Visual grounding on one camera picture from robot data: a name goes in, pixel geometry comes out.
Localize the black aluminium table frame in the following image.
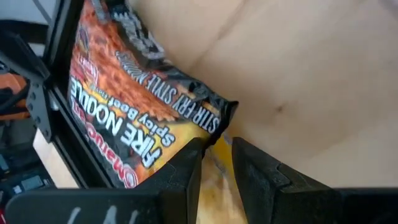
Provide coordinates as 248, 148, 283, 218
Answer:
0, 0, 114, 189

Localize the black Fire Noodle packet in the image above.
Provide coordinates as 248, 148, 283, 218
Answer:
67, 0, 239, 189

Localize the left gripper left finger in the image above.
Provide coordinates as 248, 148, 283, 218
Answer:
136, 137, 205, 224

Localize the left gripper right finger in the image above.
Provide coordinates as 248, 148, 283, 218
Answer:
233, 137, 343, 224

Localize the yellow Creamy Chicken ramen packet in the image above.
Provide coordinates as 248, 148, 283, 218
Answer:
195, 133, 249, 224

